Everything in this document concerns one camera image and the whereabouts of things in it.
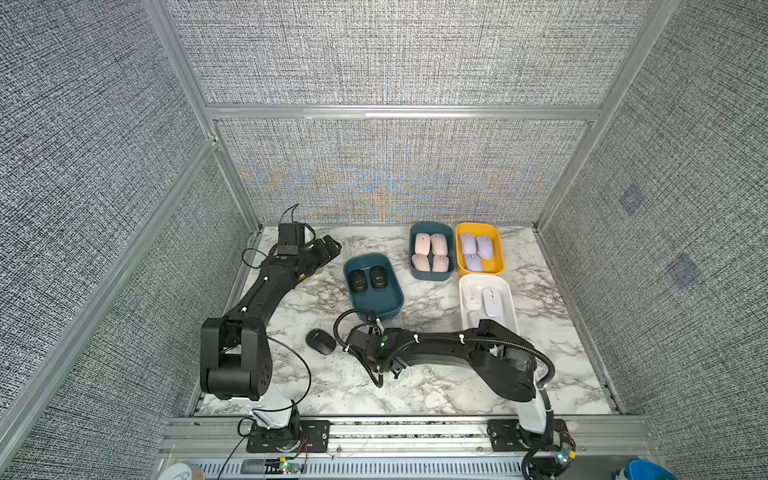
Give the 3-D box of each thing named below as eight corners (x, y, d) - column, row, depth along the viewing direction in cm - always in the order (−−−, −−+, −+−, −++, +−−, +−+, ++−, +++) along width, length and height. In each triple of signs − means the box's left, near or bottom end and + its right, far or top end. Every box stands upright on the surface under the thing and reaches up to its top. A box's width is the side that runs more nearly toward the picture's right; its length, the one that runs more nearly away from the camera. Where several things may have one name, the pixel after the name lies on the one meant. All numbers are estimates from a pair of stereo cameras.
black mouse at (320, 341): (303, 342, 90) (301, 339, 88) (315, 328, 93) (313, 325, 91) (327, 358, 87) (326, 355, 85) (338, 343, 90) (337, 340, 88)
